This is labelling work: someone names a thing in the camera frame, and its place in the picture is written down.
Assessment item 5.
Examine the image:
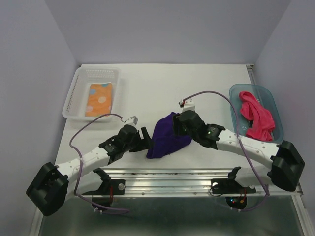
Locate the orange polka dot towel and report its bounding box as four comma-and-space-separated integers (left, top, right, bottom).
85, 83, 113, 117

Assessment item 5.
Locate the aluminium mounting rail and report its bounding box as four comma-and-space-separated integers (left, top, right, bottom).
40, 168, 303, 197

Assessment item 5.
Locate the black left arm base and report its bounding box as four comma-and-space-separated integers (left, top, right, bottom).
82, 168, 129, 215

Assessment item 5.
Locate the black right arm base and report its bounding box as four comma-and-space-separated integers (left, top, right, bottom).
209, 167, 256, 211

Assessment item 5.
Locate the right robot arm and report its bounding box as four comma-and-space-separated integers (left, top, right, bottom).
173, 110, 305, 192

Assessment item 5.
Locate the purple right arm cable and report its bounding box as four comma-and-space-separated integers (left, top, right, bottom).
183, 90, 270, 213

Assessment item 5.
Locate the purple towel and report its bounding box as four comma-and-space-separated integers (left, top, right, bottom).
146, 112, 192, 159

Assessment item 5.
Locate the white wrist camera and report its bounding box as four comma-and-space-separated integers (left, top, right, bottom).
179, 98, 195, 112
124, 116, 138, 127

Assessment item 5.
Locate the white plastic basket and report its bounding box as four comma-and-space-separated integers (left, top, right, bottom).
62, 64, 121, 121

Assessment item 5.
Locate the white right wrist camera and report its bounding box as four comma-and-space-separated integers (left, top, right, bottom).
179, 98, 195, 112

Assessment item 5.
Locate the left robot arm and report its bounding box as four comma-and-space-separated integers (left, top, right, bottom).
26, 124, 153, 216

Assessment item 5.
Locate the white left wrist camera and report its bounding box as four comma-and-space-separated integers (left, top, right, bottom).
124, 116, 138, 127

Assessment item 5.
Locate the pink towel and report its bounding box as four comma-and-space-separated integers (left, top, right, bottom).
239, 91, 275, 141

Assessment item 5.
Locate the blue plastic tub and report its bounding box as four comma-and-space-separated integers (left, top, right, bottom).
229, 84, 284, 143

